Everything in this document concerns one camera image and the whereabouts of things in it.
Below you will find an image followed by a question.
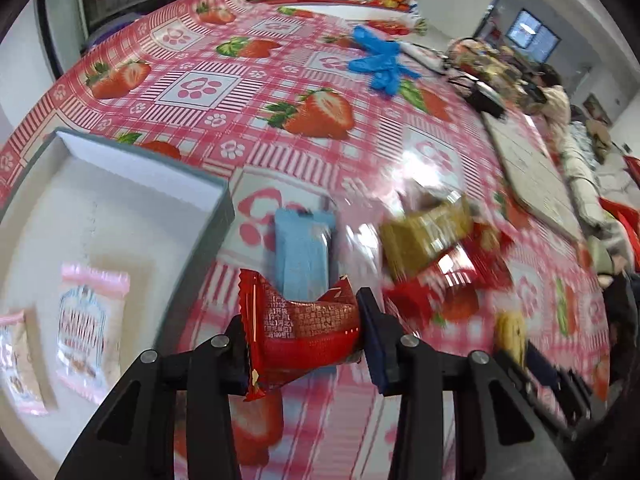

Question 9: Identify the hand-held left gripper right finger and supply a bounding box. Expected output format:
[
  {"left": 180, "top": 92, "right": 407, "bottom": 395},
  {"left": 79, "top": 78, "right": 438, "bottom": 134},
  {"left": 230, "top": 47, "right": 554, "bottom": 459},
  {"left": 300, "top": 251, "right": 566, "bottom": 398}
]
[{"left": 356, "top": 287, "right": 576, "bottom": 480}]

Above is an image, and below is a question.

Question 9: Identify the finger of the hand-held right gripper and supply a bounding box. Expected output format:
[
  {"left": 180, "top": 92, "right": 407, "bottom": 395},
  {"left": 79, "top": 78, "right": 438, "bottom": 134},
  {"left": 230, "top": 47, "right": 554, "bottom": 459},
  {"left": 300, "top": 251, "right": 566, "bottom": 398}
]
[{"left": 522, "top": 342, "right": 606, "bottom": 441}]

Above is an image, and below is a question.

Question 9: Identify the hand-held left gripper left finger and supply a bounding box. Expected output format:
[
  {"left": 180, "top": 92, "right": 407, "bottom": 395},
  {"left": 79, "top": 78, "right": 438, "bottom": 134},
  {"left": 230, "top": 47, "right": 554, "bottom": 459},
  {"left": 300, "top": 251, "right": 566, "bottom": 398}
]
[{"left": 55, "top": 315, "right": 251, "bottom": 480}]

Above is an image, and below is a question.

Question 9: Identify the light blue snack packet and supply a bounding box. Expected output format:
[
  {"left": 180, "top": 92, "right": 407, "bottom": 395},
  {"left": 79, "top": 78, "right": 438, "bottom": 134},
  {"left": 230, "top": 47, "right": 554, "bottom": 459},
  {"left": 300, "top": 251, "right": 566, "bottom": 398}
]
[{"left": 274, "top": 208, "right": 337, "bottom": 306}]

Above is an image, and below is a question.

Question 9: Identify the white framed-print snack packet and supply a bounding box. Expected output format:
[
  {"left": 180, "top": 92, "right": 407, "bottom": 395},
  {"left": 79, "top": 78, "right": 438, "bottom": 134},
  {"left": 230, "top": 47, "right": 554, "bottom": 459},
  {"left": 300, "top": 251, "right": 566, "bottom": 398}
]
[{"left": 54, "top": 262, "right": 132, "bottom": 406}]

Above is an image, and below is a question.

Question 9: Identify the grey shallow box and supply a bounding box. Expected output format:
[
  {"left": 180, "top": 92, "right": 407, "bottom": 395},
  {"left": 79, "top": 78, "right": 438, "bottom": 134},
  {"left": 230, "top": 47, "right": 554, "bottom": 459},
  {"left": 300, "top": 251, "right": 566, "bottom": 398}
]
[{"left": 0, "top": 127, "right": 236, "bottom": 480}]

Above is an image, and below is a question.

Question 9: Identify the pink cookie-print snack packet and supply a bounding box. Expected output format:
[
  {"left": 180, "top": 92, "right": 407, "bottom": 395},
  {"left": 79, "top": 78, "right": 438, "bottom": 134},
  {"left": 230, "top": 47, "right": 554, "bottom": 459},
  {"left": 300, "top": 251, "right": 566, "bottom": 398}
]
[{"left": 0, "top": 310, "right": 48, "bottom": 416}]

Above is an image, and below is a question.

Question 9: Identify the basket of snacks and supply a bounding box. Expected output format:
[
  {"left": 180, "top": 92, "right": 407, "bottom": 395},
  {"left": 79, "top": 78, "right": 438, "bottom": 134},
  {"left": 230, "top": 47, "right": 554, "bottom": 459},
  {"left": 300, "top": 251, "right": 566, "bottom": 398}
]
[{"left": 447, "top": 37, "right": 521, "bottom": 86}]

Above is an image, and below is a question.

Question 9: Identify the red foil snack packet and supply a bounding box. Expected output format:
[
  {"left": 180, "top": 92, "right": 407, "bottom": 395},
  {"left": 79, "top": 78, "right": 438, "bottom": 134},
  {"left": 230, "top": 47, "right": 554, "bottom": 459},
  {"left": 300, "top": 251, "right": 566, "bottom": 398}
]
[
  {"left": 382, "top": 280, "right": 441, "bottom": 331},
  {"left": 435, "top": 225, "right": 513, "bottom": 293}
]

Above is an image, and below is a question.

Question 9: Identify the gold snack packet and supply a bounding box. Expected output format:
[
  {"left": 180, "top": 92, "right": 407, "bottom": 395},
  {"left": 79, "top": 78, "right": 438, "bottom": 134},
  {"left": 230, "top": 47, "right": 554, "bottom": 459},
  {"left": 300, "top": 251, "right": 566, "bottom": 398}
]
[{"left": 378, "top": 195, "right": 476, "bottom": 281}]

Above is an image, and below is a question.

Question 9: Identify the light sofa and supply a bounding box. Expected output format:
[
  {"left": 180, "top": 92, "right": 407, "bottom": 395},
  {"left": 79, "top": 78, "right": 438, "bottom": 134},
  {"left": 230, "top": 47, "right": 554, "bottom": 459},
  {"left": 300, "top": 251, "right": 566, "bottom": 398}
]
[{"left": 560, "top": 125, "right": 640, "bottom": 276}]

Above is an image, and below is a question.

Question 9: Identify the strawberry print tablecloth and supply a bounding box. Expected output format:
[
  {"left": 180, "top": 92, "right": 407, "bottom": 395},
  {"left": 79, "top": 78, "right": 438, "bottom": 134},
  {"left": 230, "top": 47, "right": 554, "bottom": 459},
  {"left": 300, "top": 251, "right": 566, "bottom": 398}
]
[{"left": 0, "top": 0, "right": 616, "bottom": 480}]

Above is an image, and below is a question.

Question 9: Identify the grey flat board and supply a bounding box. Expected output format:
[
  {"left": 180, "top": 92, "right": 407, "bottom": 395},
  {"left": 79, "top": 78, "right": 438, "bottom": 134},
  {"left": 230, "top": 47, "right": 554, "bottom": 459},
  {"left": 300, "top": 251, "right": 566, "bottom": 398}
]
[{"left": 482, "top": 110, "right": 583, "bottom": 241}]

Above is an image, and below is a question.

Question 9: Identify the black pouch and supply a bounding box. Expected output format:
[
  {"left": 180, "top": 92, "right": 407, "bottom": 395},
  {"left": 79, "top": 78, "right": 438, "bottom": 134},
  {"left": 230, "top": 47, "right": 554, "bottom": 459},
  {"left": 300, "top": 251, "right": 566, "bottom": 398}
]
[{"left": 462, "top": 77, "right": 506, "bottom": 118}]

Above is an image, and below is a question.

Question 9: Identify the blue disposable glove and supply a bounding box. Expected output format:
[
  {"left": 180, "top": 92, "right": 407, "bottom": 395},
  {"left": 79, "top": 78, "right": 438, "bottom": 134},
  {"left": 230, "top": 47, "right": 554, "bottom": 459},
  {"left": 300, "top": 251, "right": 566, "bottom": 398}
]
[
  {"left": 348, "top": 50, "right": 422, "bottom": 97},
  {"left": 352, "top": 25, "right": 401, "bottom": 61}
]

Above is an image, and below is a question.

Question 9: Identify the red fruit basket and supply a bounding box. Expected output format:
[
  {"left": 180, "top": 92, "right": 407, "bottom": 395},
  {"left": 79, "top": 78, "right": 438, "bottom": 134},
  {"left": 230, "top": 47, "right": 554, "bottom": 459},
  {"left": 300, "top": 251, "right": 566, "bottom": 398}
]
[{"left": 367, "top": 17, "right": 428, "bottom": 36}]

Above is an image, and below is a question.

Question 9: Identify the dark framed window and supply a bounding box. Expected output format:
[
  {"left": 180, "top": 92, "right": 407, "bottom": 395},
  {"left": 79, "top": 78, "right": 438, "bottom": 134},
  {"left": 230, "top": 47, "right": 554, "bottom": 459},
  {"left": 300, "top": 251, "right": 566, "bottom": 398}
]
[{"left": 505, "top": 8, "right": 561, "bottom": 61}]

